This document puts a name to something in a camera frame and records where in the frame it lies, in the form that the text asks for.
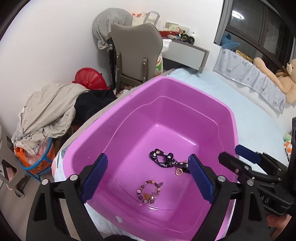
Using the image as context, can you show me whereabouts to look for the red plastic basket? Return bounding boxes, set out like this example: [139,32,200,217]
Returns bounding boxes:
[72,67,110,90]

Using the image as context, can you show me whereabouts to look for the toy vehicle on desk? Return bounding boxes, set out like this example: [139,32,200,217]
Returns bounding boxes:
[179,30,195,45]

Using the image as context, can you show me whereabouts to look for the beige crumpled cloth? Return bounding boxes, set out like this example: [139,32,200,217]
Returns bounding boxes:
[11,83,88,155]

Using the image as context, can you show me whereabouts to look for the black printed lanyard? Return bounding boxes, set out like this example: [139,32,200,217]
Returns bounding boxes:
[149,148,191,174]

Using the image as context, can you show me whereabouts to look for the grey chair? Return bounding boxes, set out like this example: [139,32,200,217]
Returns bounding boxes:
[111,23,163,93]

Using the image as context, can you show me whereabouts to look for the white plastic bag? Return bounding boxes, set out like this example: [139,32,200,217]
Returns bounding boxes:
[154,39,172,77]

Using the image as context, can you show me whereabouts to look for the purple beaded bracelet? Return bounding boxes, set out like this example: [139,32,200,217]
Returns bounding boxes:
[136,180,164,204]

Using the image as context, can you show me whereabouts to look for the grey white desk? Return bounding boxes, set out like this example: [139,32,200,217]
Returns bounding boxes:
[163,40,210,73]

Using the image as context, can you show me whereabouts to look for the blue orange basket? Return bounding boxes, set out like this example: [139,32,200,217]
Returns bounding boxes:
[14,138,55,182]

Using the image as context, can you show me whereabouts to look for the blue patterned hanging cloth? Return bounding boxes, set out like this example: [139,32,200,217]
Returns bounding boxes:
[214,48,286,114]

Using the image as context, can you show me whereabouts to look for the purple plastic tub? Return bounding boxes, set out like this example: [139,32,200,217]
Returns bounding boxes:
[63,77,238,240]

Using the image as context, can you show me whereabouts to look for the tan teddy bear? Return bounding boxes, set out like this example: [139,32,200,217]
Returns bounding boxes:
[253,57,296,104]

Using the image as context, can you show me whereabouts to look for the white tote bag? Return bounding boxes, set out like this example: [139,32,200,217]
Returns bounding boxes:
[132,11,161,28]

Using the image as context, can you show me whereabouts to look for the blue plush toy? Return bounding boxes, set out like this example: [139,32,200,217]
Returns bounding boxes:
[220,33,240,50]

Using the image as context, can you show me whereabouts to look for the grey garment on chair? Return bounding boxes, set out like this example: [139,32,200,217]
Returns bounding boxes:
[92,8,133,50]

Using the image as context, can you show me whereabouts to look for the right hand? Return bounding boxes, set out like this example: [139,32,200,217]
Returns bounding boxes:
[267,214,291,240]

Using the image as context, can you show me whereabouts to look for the small plush toys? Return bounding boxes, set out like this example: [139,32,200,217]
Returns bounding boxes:
[283,133,292,161]

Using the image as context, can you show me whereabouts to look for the light blue bed blanket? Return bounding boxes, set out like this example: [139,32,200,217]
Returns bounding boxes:
[169,68,288,166]

